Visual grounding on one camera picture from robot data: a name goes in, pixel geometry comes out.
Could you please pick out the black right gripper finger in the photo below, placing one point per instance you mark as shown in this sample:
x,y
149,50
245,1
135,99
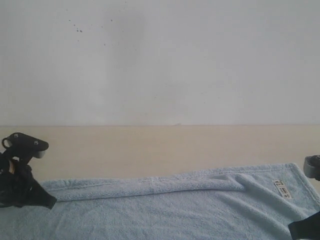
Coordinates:
x,y
306,229

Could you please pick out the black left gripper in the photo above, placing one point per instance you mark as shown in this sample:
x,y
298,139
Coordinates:
x,y
17,183

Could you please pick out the light blue fluffy towel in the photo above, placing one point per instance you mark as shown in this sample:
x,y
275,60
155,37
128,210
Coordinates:
x,y
233,203

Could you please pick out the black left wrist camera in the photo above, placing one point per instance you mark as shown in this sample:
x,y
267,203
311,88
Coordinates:
x,y
22,146

